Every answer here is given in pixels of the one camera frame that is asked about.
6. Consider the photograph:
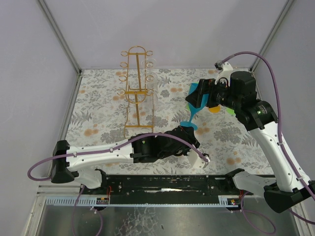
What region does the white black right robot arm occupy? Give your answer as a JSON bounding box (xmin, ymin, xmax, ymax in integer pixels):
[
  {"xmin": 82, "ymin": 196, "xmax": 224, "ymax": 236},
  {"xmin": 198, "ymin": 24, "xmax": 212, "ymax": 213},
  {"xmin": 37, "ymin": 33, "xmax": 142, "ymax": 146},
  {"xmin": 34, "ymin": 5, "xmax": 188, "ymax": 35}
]
[{"xmin": 186, "ymin": 71, "xmax": 315, "ymax": 213}]

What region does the blue plastic wine glass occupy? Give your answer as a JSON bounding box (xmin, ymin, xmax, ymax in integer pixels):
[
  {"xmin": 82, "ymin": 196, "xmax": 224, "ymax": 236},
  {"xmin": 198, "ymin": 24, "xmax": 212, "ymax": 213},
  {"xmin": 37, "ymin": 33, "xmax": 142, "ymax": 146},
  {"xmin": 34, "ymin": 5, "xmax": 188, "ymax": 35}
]
[{"xmin": 180, "ymin": 83, "xmax": 207, "ymax": 131}]

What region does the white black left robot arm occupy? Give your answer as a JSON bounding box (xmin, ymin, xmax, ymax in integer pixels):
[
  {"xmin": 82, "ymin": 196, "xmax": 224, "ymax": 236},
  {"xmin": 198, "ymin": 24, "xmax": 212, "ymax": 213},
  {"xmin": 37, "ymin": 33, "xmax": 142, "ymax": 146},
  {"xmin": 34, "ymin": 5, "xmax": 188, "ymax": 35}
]
[{"xmin": 51, "ymin": 126, "xmax": 200, "ymax": 189}]

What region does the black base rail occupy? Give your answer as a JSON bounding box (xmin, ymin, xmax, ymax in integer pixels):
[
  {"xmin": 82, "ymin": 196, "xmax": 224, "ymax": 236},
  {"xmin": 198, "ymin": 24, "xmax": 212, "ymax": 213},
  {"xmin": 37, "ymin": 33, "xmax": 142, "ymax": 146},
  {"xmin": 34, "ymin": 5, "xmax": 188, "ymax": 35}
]
[{"xmin": 83, "ymin": 175, "xmax": 245, "ymax": 206}]

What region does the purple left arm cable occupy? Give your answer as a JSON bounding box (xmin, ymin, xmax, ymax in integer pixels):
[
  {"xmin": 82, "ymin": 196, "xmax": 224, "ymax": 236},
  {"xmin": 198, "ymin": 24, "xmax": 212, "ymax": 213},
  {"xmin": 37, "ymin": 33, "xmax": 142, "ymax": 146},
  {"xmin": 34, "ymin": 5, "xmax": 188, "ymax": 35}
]
[{"xmin": 27, "ymin": 132, "xmax": 210, "ymax": 236}]

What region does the gold wire wine glass rack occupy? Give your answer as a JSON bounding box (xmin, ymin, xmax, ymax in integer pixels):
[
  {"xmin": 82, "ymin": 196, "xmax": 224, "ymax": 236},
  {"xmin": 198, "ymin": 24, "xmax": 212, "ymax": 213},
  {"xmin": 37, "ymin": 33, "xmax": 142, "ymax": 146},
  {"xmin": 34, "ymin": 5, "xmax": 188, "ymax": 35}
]
[{"xmin": 117, "ymin": 46, "xmax": 155, "ymax": 137}]

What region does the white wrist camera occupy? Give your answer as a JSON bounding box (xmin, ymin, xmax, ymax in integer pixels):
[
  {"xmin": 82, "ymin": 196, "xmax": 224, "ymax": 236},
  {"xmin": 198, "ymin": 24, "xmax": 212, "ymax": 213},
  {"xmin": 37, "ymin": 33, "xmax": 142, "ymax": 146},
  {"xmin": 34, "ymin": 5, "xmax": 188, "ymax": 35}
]
[
  {"xmin": 215, "ymin": 61, "xmax": 234, "ymax": 86},
  {"xmin": 187, "ymin": 151, "xmax": 210, "ymax": 169}
]

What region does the floral patterned table mat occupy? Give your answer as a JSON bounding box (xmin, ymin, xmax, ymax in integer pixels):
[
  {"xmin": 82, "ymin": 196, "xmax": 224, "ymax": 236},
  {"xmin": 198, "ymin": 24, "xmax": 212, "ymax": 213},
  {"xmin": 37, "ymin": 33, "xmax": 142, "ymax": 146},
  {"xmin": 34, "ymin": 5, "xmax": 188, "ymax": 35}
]
[{"xmin": 66, "ymin": 69, "xmax": 272, "ymax": 175}]

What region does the orange plastic wine glass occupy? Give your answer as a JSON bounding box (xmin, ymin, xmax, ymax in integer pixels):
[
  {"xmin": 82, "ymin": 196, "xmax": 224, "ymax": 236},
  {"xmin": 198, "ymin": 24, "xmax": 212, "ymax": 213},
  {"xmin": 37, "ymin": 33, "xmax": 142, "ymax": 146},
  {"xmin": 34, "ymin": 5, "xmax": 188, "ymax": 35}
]
[{"xmin": 208, "ymin": 106, "xmax": 221, "ymax": 114}]

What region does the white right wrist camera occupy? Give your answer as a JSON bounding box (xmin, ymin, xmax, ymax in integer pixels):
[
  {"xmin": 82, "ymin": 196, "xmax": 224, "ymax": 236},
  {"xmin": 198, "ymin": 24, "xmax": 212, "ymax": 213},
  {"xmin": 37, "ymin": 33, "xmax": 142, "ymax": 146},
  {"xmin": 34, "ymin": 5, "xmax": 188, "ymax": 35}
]
[{"xmin": 215, "ymin": 61, "xmax": 234, "ymax": 86}]

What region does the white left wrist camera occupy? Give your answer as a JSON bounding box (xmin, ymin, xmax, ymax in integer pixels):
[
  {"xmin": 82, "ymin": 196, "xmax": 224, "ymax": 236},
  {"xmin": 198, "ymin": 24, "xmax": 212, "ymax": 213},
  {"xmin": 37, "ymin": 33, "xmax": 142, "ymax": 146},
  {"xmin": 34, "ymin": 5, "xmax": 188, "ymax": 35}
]
[{"xmin": 187, "ymin": 151, "xmax": 210, "ymax": 169}]

